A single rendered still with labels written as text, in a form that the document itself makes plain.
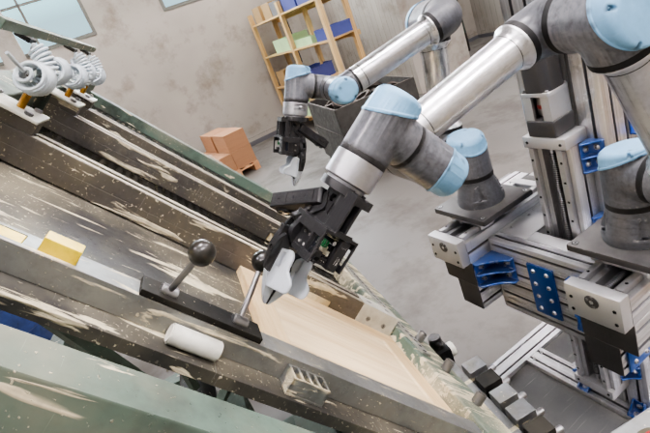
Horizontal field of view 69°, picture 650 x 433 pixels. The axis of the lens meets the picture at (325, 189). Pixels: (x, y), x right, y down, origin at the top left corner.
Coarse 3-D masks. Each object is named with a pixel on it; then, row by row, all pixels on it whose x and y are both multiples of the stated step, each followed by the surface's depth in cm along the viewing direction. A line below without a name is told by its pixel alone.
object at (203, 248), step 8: (200, 240) 64; (192, 248) 63; (200, 248) 63; (208, 248) 64; (192, 256) 63; (200, 256) 63; (208, 256) 64; (192, 264) 66; (200, 264) 64; (208, 264) 64; (184, 272) 67; (176, 280) 68; (168, 288) 69; (176, 288) 70; (176, 296) 70
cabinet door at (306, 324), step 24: (264, 312) 94; (288, 312) 104; (312, 312) 114; (336, 312) 124; (288, 336) 91; (312, 336) 98; (336, 336) 107; (360, 336) 117; (384, 336) 129; (336, 360) 93; (360, 360) 102; (384, 360) 111; (408, 360) 122; (408, 384) 105
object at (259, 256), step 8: (256, 256) 78; (264, 256) 77; (256, 264) 77; (256, 272) 78; (256, 280) 77; (248, 296) 76; (248, 304) 76; (240, 312) 75; (232, 320) 74; (240, 320) 74; (248, 320) 75
